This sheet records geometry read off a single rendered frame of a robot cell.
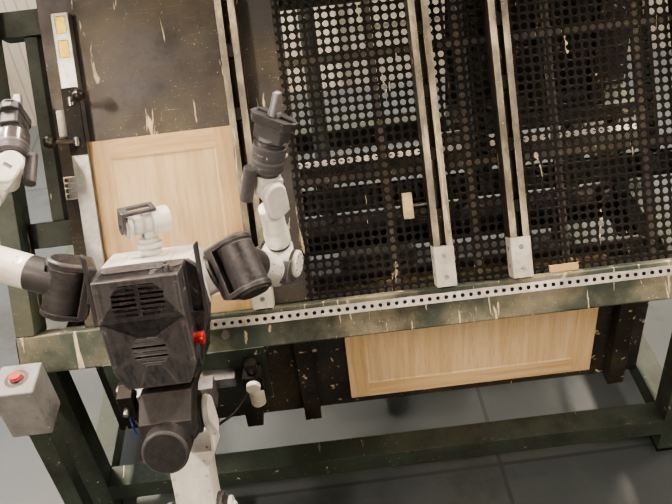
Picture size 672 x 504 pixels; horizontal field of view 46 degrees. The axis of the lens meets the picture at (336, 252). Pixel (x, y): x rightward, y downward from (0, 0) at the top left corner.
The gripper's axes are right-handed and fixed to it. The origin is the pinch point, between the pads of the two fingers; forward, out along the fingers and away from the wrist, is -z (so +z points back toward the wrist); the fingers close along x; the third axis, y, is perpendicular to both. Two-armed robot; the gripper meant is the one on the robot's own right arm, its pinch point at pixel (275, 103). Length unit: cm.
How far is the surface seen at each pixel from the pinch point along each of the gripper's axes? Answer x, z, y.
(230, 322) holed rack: 8, 76, 5
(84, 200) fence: 60, 52, -2
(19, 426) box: 44, 103, -45
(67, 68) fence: 77, 18, 9
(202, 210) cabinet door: 29, 50, 16
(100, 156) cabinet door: 61, 40, 6
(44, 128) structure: 83, 39, 5
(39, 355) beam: 56, 95, -26
